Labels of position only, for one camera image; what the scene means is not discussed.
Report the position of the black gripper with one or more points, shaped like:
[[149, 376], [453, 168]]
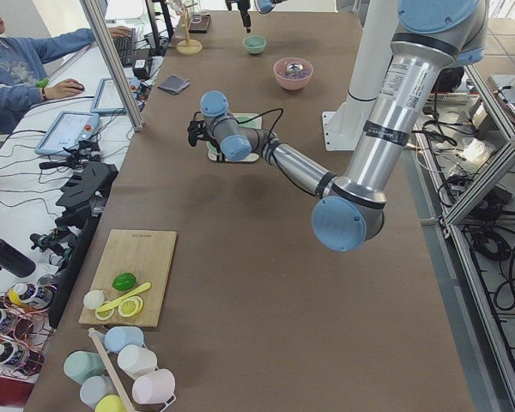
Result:
[[212, 146], [244, 13]]

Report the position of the green bowl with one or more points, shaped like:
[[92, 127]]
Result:
[[213, 153], [254, 44]]

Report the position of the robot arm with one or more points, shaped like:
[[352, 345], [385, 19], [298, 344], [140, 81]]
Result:
[[263, 7], [430, 36]]

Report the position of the green bowl on tray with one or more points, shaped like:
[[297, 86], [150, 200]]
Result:
[[213, 153]]

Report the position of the dark wooden tray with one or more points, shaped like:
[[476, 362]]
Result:
[[199, 24]]

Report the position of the grey folded cloth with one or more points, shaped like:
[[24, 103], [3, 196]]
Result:
[[174, 84]]

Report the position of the cream serving tray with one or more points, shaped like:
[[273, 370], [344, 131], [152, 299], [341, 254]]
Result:
[[248, 120]]

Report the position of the wooden stand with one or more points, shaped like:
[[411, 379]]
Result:
[[187, 46]]

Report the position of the silver foil wrapped item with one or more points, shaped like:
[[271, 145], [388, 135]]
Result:
[[293, 69]]

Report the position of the pink bowl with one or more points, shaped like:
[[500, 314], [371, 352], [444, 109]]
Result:
[[290, 83]]

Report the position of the far teach pendant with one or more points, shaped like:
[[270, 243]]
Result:
[[107, 100]]

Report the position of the teach pendant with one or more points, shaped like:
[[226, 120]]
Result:
[[107, 100], [68, 129]]

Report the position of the black keyboard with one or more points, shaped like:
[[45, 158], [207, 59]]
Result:
[[125, 47]]

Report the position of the near teach pendant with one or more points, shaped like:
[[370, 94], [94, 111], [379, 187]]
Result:
[[68, 129]]

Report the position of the black tool holder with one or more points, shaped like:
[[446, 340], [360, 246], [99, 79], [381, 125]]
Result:
[[83, 198]]

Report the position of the bamboo cutting board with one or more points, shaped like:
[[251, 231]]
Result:
[[148, 256]]

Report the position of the yellow plastic knife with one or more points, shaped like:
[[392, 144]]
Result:
[[114, 303]]

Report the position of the green lime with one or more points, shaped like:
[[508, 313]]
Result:
[[124, 281]]

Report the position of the front lemon slice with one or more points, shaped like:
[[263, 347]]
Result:
[[130, 307]]

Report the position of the lemon slice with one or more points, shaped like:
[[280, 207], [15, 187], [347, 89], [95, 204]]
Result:
[[104, 315], [130, 307]]

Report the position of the person in blue hoodie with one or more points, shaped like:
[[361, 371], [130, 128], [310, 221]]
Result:
[[22, 72]]

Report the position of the white garlic bulb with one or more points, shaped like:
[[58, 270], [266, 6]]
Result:
[[93, 299]]

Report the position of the rear lemon slice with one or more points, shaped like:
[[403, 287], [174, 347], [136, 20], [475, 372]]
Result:
[[104, 315]]

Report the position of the black water bottle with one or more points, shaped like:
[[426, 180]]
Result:
[[14, 261]]

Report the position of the yellow sauce bottle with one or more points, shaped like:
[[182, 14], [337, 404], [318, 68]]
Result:
[[32, 295]]

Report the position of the white cup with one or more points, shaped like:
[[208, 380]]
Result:
[[137, 361]]

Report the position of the wooden rack pole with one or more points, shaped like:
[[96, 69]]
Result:
[[94, 335]]

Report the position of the pink cup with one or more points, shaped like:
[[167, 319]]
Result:
[[155, 387]]

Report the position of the green cup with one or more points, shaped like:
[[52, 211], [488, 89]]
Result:
[[82, 365]]

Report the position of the pale blue cup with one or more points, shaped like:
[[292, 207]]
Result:
[[94, 389]]

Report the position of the yellow cup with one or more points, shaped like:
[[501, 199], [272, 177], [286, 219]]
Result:
[[110, 403]]

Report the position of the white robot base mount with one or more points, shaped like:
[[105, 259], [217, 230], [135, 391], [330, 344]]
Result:
[[378, 19]]

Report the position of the aluminium frame post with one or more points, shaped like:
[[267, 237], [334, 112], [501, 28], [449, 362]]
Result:
[[104, 41]]

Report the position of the copper wire bottle rack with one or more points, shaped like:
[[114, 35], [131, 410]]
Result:
[[24, 335]]

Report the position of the aluminium frame right side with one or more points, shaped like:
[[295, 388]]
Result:
[[466, 146]]

